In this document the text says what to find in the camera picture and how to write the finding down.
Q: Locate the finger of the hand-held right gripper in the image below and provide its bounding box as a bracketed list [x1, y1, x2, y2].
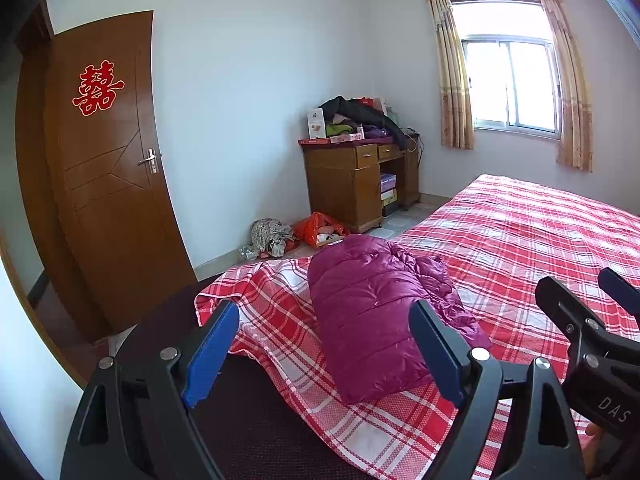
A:
[598, 267, 640, 332]
[535, 276, 640, 361]

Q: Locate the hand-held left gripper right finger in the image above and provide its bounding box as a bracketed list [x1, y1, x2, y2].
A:
[408, 300, 586, 480]

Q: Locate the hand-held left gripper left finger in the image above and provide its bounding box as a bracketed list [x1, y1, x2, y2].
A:
[59, 300, 241, 480]

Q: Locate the magenta quilted puffer jacket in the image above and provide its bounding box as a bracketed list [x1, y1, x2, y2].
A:
[306, 234, 493, 407]

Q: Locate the pile of dark clothes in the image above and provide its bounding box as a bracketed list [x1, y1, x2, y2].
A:
[318, 95, 413, 151]

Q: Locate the red plaid bed sheet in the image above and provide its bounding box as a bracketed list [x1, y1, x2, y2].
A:
[194, 174, 640, 480]

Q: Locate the grey patterned cloth bundle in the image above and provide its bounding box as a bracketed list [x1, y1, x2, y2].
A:
[250, 217, 296, 258]

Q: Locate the orange plastic bag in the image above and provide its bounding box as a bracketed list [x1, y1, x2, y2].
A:
[291, 211, 351, 248]

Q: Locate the brown wooden door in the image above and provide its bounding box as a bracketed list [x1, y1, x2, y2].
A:
[42, 10, 198, 346]

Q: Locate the beige patterned curtain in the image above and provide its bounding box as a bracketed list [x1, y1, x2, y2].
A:
[424, 0, 476, 150]
[534, 0, 596, 173]

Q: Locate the brown wooden desk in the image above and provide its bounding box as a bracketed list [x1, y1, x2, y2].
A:
[298, 132, 422, 233]

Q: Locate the small sliding window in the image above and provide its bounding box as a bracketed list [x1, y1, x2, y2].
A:
[450, 0, 562, 142]

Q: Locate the white upright box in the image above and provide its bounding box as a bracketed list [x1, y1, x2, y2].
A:
[306, 108, 327, 140]

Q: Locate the red paper door decoration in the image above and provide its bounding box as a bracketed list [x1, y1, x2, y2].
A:
[71, 62, 126, 118]

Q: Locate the metal door handle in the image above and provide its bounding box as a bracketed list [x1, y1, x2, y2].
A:
[137, 146, 162, 175]

